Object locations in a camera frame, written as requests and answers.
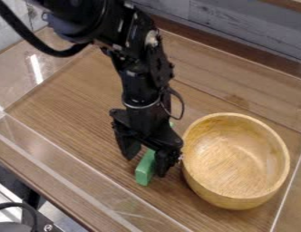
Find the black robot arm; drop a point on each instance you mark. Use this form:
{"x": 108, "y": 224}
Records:
{"x": 128, "y": 36}

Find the black metal mount with screw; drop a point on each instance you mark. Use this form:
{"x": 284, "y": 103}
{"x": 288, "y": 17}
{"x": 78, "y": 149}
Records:
{"x": 45, "y": 224}

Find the green rectangular block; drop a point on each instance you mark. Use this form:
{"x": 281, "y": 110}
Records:
{"x": 147, "y": 168}

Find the light brown wooden bowl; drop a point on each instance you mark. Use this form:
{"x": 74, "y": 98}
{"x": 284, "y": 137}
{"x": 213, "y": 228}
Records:
{"x": 236, "y": 160}

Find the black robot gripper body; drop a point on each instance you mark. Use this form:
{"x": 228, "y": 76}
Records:
{"x": 149, "y": 121}

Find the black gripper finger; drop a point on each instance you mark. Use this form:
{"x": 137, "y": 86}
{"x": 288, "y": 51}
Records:
{"x": 167, "y": 159}
{"x": 128, "y": 142}

